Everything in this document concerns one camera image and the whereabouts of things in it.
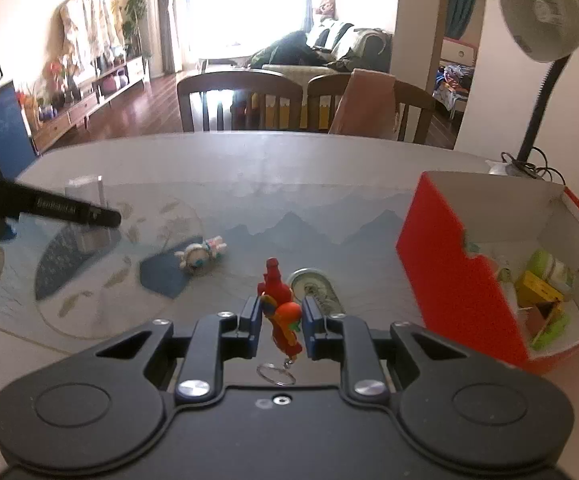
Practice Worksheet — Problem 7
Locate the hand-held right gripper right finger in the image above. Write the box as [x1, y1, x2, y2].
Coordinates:
[301, 296, 476, 404]

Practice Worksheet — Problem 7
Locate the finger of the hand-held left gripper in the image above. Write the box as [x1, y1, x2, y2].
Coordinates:
[0, 181, 122, 229]

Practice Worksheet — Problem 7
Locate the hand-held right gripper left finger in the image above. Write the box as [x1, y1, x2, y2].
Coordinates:
[96, 296, 263, 404]

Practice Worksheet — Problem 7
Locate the grey cup with clear lid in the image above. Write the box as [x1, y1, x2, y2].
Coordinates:
[64, 174, 106, 206]

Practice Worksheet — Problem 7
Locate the red orange parrot keychain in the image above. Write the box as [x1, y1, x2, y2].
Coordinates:
[256, 257, 305, 387]

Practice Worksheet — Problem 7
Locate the red cardboard box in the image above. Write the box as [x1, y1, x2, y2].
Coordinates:
[395, 169, 579, 376]

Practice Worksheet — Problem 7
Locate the white tube with green label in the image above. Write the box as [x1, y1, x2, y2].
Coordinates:
[492, 256, 527, 312]

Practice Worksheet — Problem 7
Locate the small yellow box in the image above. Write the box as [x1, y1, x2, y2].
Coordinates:
[514, 270, 566, 306]

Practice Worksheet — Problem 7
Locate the small green block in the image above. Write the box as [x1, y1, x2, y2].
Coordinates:
[529, 309, 571, 351]

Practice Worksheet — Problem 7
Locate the bottle with green cap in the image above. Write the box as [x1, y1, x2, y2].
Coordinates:
[526, 249, 578, 289]

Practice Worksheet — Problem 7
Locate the round metal tin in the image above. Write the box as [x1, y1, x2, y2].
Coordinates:
[289, 268, 345, 317]

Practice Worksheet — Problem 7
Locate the blue board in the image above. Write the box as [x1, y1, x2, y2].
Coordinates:
[0, 82, 38, 181]

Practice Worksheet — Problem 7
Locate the wooden tv cabinet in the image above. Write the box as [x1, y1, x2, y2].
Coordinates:
[28, 54, 151, 154]

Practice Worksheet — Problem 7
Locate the printed table mat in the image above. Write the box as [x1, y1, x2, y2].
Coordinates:
[0, 174, 421, 362]

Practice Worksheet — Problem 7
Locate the red flower arrangement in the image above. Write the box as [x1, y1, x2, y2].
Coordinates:
[43, 56, 81, 102]

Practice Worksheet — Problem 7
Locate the floral hanging cloth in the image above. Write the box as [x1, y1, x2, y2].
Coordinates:
[58, 0, 126, 69]

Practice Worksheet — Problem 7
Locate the tall green houseplant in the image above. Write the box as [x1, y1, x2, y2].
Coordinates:
[123, 0, 148, 57]

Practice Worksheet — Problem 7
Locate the white floor air conditioner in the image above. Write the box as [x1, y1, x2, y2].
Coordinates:
[134, 0, 163, 77]

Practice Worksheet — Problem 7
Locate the dark wooden dining chair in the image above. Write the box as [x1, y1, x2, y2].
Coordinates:
[306, 73, 438, 144]
[176, 69, 305, 134]

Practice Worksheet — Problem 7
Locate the pink cloth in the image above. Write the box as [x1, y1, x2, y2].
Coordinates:
[328, 68, 401, 139]

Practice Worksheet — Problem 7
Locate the sofa with dark clothes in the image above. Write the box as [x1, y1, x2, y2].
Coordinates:
[248, 19, 393, 82]

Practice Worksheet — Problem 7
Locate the pink white cabinet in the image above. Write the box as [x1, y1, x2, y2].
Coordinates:
[441, 37, 481, 69]

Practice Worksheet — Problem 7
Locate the grey desk lamp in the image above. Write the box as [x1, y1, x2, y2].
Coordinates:
[486, 0, 579, 179]

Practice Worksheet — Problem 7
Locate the white plush bunny keychain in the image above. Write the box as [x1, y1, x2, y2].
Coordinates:
[174, 235, 229, 276]

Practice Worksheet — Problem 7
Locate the black lamp cable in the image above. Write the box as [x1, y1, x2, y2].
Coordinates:
[499, 147, 568, 186]

